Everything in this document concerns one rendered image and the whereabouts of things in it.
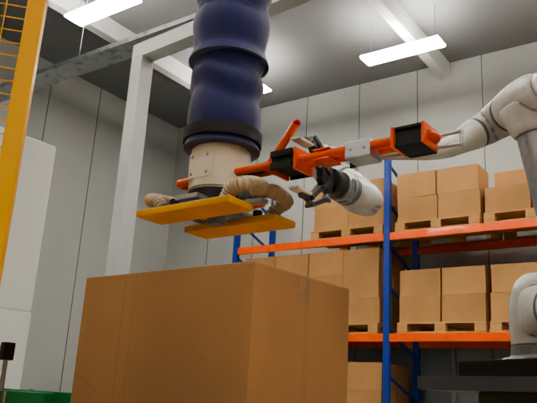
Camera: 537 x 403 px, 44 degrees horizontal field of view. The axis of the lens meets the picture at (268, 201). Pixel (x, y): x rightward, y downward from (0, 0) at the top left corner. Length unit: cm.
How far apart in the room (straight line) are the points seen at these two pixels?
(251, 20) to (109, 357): 101
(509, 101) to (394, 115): 975
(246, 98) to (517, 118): 79
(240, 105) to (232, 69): 11
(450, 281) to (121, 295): 770
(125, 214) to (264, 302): 341
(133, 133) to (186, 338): 355
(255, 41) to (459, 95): 962
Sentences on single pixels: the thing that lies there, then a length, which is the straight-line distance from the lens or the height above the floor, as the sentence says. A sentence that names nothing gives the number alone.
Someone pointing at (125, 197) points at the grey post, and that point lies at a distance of 488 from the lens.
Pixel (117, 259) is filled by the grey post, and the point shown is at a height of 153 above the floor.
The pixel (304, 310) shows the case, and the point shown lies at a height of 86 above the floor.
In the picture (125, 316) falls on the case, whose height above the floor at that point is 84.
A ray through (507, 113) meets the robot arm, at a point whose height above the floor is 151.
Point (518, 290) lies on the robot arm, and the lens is 217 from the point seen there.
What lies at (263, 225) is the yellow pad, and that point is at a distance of 186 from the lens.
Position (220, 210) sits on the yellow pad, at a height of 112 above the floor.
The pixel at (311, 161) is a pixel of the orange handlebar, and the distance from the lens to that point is 173.
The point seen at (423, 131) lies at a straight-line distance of 154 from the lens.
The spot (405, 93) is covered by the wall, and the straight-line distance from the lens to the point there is 1192.
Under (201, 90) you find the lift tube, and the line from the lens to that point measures 192.
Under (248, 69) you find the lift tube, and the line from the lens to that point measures 196.
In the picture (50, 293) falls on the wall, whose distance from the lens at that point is 1209.
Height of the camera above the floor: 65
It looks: 16 degrees up
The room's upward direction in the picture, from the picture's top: 3 degrees clockwise
